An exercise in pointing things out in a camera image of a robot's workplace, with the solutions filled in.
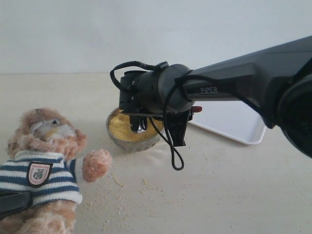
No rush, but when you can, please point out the pink teddy bear striped shirt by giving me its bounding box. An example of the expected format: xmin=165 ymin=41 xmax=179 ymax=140
xmin=0 ymin=107 xmax=114 ymax=234

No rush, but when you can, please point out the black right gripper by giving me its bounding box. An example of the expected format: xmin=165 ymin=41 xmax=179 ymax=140
xmin=129 ymin=109 xmax=194 ymax=147

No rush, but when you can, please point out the white rectangular plastic tray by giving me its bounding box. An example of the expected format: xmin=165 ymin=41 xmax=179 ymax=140
xmin=190 ymin=101 xmax=267 ymax=145

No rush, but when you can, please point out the steel bowl of millet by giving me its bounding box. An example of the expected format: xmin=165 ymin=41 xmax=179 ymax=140
xmin=106 ymin=108 xmax=164 ymax=152

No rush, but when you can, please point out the dark red wooden spoon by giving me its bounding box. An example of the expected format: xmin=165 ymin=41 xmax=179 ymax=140
xmin=192 ymin=106 xmax=202 ymax=113

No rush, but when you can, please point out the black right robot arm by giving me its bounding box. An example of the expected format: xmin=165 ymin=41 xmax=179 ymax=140
xmin=110 ymin=36 xmax=312 ymax=156

